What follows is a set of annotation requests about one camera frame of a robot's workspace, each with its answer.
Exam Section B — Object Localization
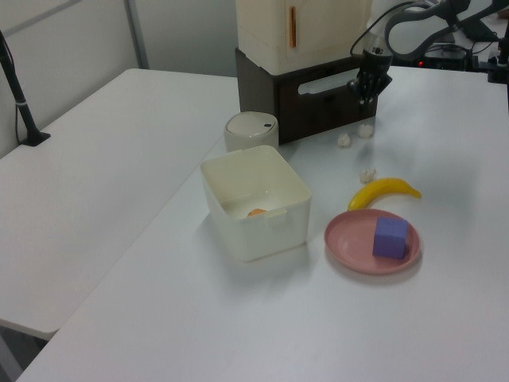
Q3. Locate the cream toy fridge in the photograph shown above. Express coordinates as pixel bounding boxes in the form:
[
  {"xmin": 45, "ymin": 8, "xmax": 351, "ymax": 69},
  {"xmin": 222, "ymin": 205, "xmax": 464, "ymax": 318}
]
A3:
[{"xmin": 235, "ymin": 0, "xmax": 373, "ymax": 76}]

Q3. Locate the dark brown drawer white handle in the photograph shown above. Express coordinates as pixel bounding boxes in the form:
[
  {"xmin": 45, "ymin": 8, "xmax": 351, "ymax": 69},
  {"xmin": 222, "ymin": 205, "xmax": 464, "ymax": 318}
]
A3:
[{"xmin": 277, "ymin": 67, "xmax": 378, "ymax": 123}]

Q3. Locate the black table clamp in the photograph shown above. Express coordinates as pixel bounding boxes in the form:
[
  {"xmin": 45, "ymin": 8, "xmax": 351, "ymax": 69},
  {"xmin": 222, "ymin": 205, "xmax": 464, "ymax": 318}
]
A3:
[{"xmin": 486, "ymin": 30, "xmax": 509, "ymax": 84}]

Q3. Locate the black camera stand pole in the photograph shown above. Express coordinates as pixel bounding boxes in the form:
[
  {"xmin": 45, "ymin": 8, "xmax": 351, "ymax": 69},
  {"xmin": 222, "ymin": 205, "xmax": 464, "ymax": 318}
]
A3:
[{"xmin": 0, "ymin": 29, "xmax": 52, "ymax": 146}]

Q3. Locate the black keyboard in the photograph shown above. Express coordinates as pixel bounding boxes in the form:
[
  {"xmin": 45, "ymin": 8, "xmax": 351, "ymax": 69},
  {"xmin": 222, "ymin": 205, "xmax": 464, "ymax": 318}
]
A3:
[{"xmin": 457, "ymin": 11, "xmax": 500, "ymax": 41}]

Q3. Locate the yellow banana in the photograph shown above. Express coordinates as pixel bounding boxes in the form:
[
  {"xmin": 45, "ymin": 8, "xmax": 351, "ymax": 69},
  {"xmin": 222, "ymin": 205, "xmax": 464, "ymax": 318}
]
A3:
[{"xmin": 347, "ymin": 177, "xmax": 422, "ymax": 212}]

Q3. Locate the black box red light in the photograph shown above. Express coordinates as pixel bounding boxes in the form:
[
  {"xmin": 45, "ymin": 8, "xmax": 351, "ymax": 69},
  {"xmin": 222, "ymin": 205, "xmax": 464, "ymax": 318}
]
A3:
[{"xmin": 417, "ymin": 44, "xmax": 472, "ymax": 71}]

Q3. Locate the black Franka gripper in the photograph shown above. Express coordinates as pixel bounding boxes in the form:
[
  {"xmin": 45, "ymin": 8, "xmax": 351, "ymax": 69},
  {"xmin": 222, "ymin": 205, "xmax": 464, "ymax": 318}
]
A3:
[{"xmin": 347, "ymin": 50, "xmax": 394, "ymax": 111}]

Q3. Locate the dark brown drawer cabinet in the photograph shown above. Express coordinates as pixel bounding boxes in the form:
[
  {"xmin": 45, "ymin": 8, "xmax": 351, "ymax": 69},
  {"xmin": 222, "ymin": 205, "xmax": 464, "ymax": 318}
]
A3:
[{"xmin": 234, "ymin": 46, "xmax": 379, "ymax": 146}]

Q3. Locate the white square plastic bin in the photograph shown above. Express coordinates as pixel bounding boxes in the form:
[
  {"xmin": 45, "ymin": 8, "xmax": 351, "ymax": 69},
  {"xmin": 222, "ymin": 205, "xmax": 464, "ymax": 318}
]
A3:
[{"xmin": 199, "ymin": 144, "xmax": 313, "ymax": 263}]

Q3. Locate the purple cube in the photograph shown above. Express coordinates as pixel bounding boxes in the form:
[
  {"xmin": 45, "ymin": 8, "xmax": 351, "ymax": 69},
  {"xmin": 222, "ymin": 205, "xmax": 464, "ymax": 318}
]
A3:
[{"xmin": 372, "ymin": 216, "xmax": 410, "ymax": 260}]

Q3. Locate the pink plate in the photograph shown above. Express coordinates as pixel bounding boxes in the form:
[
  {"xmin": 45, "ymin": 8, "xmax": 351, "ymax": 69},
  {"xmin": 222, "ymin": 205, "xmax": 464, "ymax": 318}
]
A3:
[{"xmin": 324, "ymin": 209, "xmax": 422, "ymax": 275}]

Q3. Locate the small white trash can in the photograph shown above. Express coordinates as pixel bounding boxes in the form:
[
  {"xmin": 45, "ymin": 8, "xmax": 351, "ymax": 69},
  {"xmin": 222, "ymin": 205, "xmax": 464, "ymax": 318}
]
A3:
[{"xmin": 223, "ymin": 111, "xmax": 280, "ymax": 153}]

